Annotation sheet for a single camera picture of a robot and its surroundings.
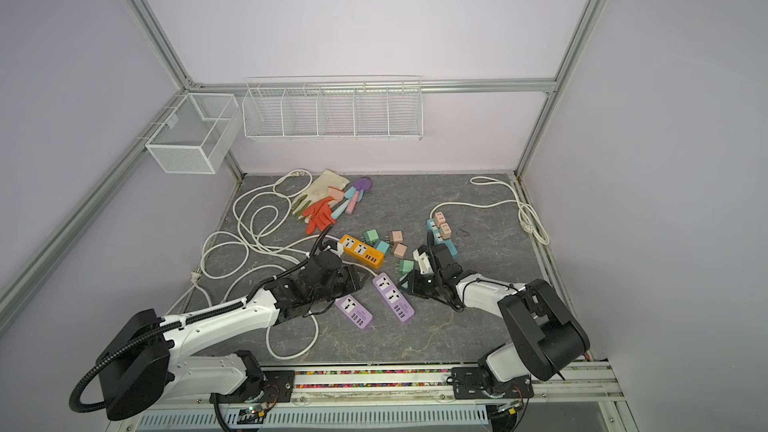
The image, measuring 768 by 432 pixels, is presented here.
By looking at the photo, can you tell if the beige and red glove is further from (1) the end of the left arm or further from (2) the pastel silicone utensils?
(1) the end of the left arm

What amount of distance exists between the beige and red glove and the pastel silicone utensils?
2 centimetres

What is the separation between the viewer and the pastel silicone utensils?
1103 mm

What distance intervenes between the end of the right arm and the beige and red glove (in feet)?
1.25

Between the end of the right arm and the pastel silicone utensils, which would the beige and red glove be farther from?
the end of the right arm

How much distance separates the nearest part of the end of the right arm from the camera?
0.68m

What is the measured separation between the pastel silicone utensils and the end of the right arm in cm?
35

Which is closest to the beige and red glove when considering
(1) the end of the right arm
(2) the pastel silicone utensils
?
(2) the pastel silicone utensils

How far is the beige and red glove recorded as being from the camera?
Result: 3.52ft
